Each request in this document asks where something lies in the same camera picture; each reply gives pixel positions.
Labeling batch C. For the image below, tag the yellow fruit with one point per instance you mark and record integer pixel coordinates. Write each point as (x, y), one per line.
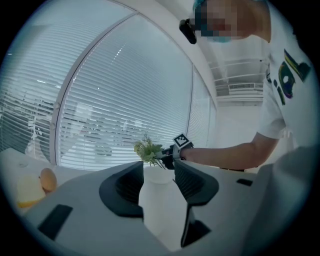
(28, 191)

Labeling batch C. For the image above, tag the white window blind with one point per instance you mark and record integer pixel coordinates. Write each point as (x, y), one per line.
(200, 112)
(35, 87)
(130, 100)

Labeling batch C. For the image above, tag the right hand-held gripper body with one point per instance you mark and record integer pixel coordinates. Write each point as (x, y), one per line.
(181, 143)

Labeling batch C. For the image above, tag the white ceramic vase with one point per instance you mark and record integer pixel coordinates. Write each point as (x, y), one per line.
(162, 200)

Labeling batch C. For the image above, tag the white ceiling air vent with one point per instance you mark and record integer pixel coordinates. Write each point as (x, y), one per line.
(240, 88)

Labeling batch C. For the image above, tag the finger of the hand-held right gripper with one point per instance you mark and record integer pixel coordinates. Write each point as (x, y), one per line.
(167, 151)
(168, 163)

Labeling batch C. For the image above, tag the orange round fruit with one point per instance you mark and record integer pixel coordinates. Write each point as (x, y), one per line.
(48, 179)

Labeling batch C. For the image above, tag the person's white printed t-shirt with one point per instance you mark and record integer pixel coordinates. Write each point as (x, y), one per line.
(292, 82)

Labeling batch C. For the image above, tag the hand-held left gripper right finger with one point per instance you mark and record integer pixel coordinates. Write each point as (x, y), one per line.
(197, 187)

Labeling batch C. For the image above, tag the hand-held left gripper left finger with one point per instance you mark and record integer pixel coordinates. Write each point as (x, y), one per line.
(117, 192)

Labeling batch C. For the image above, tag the person's head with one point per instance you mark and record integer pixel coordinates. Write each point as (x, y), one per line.
(240, 17)

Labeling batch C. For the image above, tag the black head-worn camera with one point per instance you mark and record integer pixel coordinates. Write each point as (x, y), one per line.
(188, 30)

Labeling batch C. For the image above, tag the person's right forearm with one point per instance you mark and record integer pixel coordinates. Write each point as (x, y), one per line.
(225, 156)

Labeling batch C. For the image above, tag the green and yellow flowers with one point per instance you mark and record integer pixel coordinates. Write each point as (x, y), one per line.
(148, 149)

